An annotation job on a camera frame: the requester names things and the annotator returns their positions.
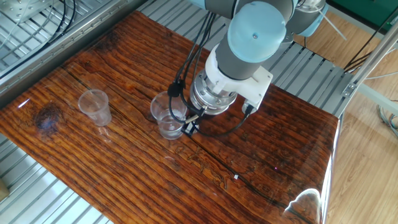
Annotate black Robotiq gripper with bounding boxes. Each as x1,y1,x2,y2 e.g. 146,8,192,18
182,110,208,138

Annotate clear plastic cup with handle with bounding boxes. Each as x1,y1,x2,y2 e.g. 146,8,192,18
150,90,189,141

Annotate clear plain plastic cup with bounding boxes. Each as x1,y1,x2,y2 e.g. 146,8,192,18
77,89,113,127

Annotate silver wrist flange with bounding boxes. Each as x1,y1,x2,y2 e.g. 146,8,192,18
189,70,238,116

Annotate glossy wood grain board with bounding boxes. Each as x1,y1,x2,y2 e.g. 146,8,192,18
0,10,340,224

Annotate white zip tie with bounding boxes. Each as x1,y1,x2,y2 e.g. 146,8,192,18
317,6,348,41

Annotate perforated silver plate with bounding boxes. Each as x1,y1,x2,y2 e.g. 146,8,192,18
0,0,55,24

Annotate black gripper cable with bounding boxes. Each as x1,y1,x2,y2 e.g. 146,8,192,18
167,79,254,138

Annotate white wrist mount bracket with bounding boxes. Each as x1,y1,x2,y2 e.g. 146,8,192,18
204,45,274,114

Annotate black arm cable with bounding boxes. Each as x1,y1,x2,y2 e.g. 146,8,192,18
174,12,217,83

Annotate aluminium table rail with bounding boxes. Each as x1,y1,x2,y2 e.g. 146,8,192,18
0,0,147,108

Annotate thin black cable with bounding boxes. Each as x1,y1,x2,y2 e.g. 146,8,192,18
0,0,77,80
0,0,68,80

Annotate black floor cable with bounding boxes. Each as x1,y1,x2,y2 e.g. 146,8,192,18
343,6,398,74

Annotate aluminium frame post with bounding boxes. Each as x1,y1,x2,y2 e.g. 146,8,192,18
341,23,398,99

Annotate grey frame crossbar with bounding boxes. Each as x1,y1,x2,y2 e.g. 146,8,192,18
357,83,398,116

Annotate white cable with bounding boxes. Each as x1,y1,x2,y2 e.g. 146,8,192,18
363,71,398,80

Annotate coloured cable bundle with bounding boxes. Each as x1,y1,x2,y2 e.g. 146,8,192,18
377,99,398,138

